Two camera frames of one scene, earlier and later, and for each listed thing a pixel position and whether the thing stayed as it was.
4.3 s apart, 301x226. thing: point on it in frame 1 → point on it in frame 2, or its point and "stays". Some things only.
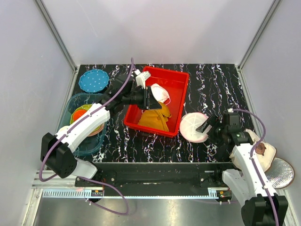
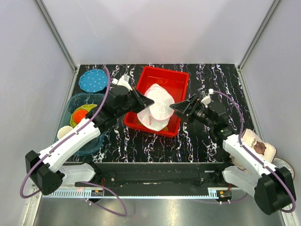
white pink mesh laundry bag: x=188 y=125 → x=156 y=116
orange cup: x=77 y=114 stays
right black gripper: x=216 y=121 → x=182 y=107
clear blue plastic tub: x=93 y=143 stays
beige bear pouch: x=265 y=152 stays
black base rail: x=157 y=175 stays
